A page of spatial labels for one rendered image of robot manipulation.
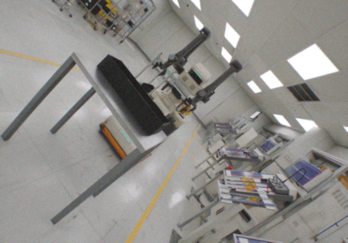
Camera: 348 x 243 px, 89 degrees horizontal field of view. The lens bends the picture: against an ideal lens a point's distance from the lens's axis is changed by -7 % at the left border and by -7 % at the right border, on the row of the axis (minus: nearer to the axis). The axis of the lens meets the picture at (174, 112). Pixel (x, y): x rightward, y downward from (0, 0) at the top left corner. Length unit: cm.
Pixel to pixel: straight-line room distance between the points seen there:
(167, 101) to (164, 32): 1012
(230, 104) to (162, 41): 536
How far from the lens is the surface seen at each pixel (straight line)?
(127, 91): 121
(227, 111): 1098
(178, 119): 231
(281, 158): 391
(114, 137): 226
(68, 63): 127
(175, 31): 1191
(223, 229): 258
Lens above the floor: 120
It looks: 10 degrees down
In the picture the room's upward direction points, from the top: 50 degrees clockwise
